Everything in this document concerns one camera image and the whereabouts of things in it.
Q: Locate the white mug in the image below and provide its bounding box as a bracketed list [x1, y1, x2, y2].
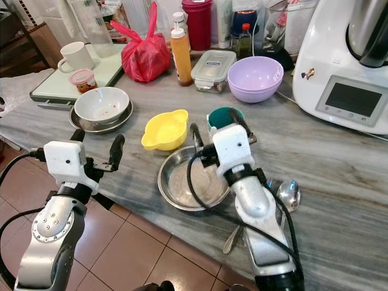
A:
[58, 41, 95, 75]

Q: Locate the dark wooden shelf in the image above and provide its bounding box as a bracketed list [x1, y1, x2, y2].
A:
[0, 0, 64, 79]

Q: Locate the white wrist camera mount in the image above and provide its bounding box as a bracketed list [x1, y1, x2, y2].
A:
[212, 124, 254, 176]
[44, 141, 95, 195]

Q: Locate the steel spoon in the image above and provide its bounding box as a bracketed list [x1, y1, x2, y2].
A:
[276, 180, 302, 213]

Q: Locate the dark red canister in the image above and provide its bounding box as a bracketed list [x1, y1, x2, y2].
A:
[181, 0, 213, 52]

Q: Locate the black robot left foot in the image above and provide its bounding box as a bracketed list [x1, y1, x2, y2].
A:
[138, 280, 173, 291]

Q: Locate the white kitchen food processor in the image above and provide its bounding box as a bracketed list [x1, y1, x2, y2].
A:
[292, 0, 388, 135]

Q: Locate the pale green tray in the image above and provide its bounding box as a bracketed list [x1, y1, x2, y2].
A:
[30, 44, 125, 110]

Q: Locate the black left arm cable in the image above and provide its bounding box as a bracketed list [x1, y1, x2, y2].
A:
[0, 150, 46, 291]

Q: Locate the oil bottle with red cap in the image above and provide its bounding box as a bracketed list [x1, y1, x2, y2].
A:
[236, 22, 254, 59]

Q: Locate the small jar with pink lid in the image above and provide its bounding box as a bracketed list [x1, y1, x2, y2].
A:
[69, 69, 96, 95]

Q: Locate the green mug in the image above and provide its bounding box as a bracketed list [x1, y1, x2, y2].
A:
[207, 106, 246, 131]

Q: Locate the purple plastic bowl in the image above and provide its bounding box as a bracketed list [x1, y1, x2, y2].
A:
[227, 56, 284, 104]

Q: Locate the glass container with grey lid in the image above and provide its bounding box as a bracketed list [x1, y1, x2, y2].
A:
[191, 50, 237, 93]

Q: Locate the clear plastic bottle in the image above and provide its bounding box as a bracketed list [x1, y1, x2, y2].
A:
[70, 0, 113, 58]

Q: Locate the yellow plastic bowl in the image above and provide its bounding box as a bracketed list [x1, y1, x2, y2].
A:
[141, 109, 189, 152]

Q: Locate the white plastic bag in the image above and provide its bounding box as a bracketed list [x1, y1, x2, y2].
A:
[0, 68, 52, 116]

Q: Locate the stainless steel plate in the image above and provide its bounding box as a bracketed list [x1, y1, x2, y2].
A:
[158, 145, 231, 212]
[69, 99, 134, 133]

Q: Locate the red plastic bag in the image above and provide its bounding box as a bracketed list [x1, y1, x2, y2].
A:
[110, 2, 171, 83]

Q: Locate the clear plastic jug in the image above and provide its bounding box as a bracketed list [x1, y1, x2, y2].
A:
[264, 0, 319, 58]

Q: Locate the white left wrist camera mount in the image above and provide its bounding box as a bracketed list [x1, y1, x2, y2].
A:
[44, 141, 95, 195]

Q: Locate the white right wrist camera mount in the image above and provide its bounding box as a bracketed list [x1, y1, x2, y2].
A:
[212, 124, 254, 176]

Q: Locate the white ceramic bowl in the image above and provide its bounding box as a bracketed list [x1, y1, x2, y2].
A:
[74, 87, 130, 125]

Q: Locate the steel fork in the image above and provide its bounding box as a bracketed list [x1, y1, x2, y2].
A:
[223, 224, 244, 255]

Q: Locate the orange sauce bottle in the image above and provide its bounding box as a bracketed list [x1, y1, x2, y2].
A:
[170, 28, 193, 87]

